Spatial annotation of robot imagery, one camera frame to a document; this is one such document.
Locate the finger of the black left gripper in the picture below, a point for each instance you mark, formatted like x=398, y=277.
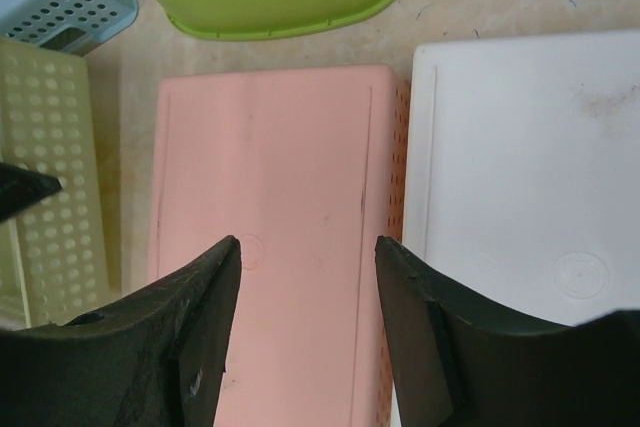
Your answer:
x=22, y=189

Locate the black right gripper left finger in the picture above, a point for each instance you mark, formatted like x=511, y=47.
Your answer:
x=153, y=358

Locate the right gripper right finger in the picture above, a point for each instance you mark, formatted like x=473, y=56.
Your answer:
x=461, y=359

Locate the light green perforated basket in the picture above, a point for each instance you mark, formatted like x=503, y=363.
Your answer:
x=53, y=261

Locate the white perforated basket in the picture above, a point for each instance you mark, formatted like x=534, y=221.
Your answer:
x=522, y=178

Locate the pink perforated basket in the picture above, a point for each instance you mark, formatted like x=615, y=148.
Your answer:
x=306, y=168

